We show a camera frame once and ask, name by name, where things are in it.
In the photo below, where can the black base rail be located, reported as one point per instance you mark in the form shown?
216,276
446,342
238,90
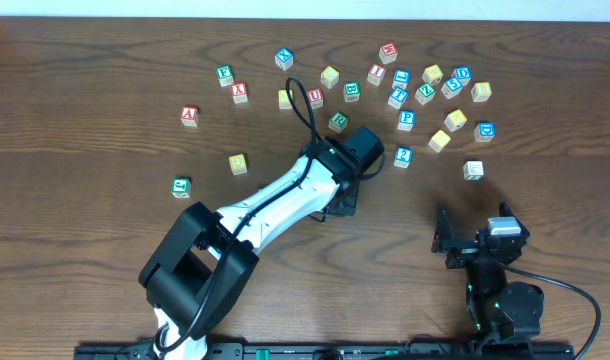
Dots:
422,348

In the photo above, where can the blue L block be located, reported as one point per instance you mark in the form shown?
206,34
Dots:
401,79

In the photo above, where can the green F block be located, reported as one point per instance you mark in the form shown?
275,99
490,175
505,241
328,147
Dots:
225,75

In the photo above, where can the blue D block upper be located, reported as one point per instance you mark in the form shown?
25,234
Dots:
462,74

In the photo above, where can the yellow block upper right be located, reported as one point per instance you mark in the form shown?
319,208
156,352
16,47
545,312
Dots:
432,75

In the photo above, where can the yellow block centre left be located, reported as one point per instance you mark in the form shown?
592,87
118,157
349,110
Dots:
284,97

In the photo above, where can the yellow block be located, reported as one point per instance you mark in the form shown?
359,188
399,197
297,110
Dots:
284,97
432,75
238,164
439,141
481,92
329,77

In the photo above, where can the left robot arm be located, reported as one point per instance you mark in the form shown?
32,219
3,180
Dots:
198,271

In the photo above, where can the green B block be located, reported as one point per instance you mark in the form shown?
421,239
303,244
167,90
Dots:
351,91

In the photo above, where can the blue 2 block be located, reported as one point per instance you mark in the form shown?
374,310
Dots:
403,157

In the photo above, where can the blue d block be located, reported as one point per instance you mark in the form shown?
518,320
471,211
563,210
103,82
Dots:
484,132
462,74

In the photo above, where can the green J block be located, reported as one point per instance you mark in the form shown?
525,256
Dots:
181,187

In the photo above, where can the blue S block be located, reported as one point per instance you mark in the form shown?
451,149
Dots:
451,87

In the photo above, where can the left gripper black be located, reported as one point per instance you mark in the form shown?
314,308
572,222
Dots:
347,203

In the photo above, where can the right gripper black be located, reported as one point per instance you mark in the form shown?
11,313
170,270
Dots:
469,251

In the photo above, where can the green R block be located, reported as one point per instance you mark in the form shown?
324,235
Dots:
338,122

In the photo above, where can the red I block upper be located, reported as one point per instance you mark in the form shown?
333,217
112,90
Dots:
376,74

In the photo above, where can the blue D block lower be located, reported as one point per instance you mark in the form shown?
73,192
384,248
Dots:
484,132

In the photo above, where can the blue P block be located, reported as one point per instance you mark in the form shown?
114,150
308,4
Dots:
406,120

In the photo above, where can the yellow block mid right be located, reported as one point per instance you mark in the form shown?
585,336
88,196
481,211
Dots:
455,120

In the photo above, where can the red U block upper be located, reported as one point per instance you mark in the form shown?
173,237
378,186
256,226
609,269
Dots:
315,97

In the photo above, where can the yellow block far right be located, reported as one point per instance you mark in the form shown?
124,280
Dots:
481,92

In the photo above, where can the yellow block upper centre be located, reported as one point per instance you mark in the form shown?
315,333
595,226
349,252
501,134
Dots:
329,77

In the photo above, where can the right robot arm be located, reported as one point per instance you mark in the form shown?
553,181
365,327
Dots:
506,313

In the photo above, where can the green Z block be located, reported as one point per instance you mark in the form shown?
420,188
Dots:
425,93

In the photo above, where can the yellow block lower right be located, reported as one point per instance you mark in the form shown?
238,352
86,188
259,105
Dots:
439,141

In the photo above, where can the white F block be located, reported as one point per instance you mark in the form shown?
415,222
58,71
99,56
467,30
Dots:
473,170

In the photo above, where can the blue T block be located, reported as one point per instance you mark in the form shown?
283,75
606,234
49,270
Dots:
397,97

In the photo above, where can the blue X block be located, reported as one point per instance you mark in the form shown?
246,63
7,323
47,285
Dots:
284,59

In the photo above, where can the yellow block lower left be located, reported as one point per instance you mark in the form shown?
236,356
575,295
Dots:
238,164

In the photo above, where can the red A block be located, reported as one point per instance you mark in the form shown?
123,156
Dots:
190,116

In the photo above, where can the red H block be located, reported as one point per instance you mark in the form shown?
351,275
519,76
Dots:
388,53

